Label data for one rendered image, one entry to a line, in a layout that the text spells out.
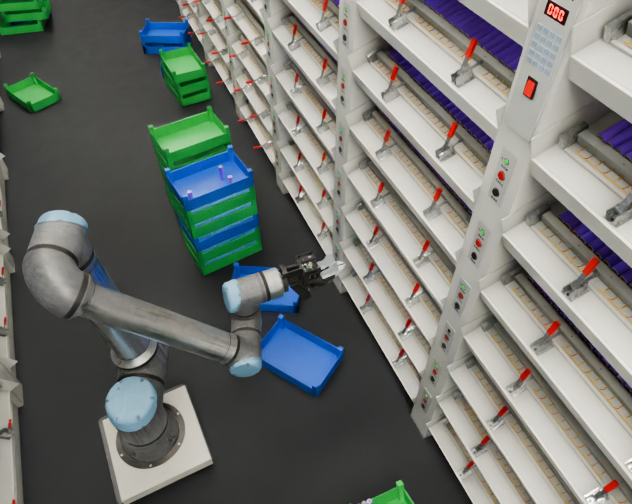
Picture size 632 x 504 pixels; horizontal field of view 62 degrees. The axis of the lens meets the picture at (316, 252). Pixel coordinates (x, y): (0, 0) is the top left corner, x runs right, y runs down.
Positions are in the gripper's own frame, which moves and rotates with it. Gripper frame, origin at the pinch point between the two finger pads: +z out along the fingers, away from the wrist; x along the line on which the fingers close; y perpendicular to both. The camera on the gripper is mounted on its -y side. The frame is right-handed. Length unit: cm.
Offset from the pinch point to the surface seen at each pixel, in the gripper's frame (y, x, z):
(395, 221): 10.0, 2.8, 19.2
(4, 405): -50, 24, -114
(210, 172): -20, 83, -21
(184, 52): -41, 231, 1
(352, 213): -9.7, 29.0, 18.9
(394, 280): -10.1, -4.4, 18.0
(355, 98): 38, 30, 16
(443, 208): 30.1, -14.6, 20.6
